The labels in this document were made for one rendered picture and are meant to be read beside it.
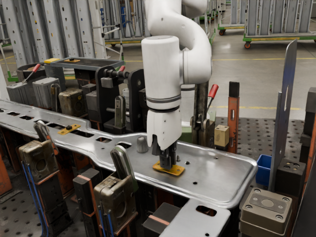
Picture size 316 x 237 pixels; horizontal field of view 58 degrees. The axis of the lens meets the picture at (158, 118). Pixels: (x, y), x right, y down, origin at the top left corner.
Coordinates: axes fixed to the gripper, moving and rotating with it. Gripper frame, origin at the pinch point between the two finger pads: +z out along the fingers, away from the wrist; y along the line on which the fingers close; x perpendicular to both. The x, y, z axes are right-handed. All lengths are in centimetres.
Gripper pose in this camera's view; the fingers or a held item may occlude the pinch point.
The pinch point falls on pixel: (167, 159)
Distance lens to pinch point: 76.1
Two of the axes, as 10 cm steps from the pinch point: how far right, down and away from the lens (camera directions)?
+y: -5.5, 3.7, -7.5
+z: 0.7, 9.1, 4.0
